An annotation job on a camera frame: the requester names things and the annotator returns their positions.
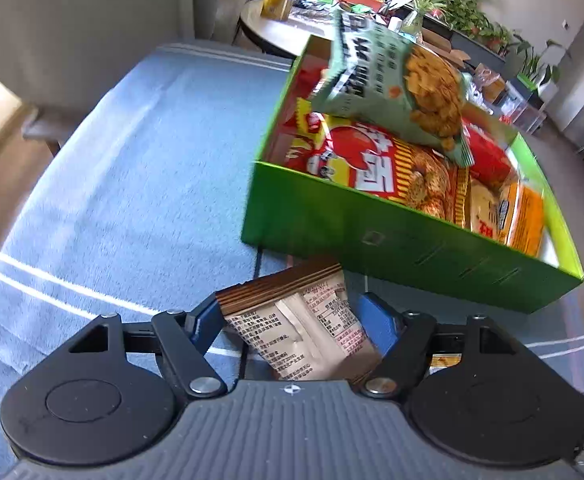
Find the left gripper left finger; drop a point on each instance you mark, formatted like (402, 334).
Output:
(179, 341)

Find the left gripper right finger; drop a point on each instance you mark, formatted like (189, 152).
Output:
(403, 339)

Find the brown snack packet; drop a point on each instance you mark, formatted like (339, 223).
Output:
(300, 322)

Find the red snack bag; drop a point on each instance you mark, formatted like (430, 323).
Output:
(491, 165)

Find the green chip snack bag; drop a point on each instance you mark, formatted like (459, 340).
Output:
(383, 79)

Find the blue striped tablecloth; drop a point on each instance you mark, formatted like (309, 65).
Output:
(142, 211)

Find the beige cookie packet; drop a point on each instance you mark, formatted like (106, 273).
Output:
(487, 212)

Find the red tomato chip bag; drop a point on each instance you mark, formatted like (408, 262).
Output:
(372, 161)

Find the orange packet in box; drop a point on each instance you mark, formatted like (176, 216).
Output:
(521, 218)

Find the green cardboard box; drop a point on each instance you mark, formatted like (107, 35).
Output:
(302, 215)

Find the open cardboard box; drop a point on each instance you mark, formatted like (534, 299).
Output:
(443, 47)

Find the beige sofa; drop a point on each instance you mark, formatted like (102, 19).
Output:
(61, 56)

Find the glass vase with plant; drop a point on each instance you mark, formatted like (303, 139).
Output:
(412, 25)

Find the white round table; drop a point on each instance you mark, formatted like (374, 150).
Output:
(288, 38)

